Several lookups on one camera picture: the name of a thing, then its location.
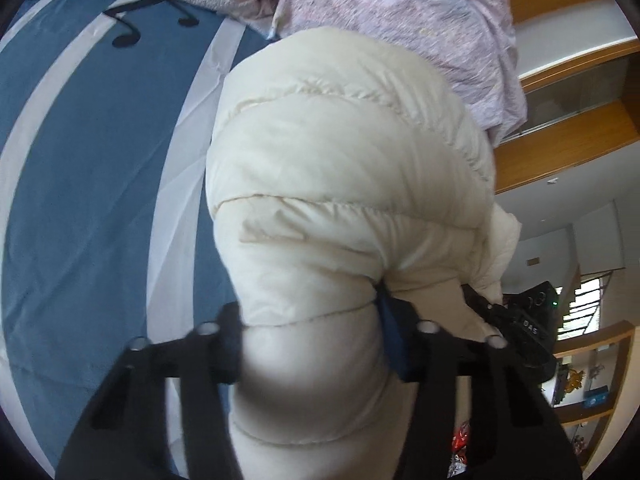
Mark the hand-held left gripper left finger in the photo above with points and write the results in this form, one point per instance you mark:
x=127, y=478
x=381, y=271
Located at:
x=229, y=345

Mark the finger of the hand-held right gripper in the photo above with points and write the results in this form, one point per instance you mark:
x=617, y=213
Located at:
x=487, y=317

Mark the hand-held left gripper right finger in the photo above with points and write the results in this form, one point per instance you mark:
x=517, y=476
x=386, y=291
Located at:
x=397, y=340

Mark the cream puffer jacket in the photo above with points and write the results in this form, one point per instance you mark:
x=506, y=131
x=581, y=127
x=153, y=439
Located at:
x=325, y=160

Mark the yellow toy figure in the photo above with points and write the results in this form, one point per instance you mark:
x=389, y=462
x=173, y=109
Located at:
x=573, y=380

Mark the staircase railing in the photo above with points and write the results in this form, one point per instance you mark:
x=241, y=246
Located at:
x=597, y=300

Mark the wooden shelf unit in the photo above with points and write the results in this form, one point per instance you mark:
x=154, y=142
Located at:
x=617, y=337

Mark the blue box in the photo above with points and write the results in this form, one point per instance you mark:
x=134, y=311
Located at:
x=596, y=397

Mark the blue white striped bedsheet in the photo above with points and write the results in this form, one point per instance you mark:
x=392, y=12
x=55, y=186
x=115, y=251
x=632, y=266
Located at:
x=75, y=185

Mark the pink crumpled duvet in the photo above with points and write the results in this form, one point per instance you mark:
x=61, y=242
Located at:
x=400, y=25

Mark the wooden furniture frame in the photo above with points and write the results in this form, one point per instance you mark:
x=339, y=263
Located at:
x=560, y=160

